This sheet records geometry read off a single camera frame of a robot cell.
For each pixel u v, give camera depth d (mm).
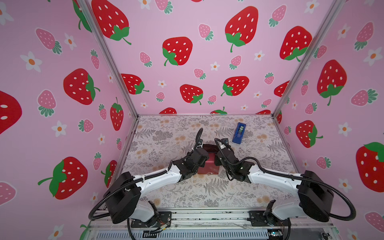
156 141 1051
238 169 620
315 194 425
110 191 450
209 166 804
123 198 417
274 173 509
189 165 625
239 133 1039
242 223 739
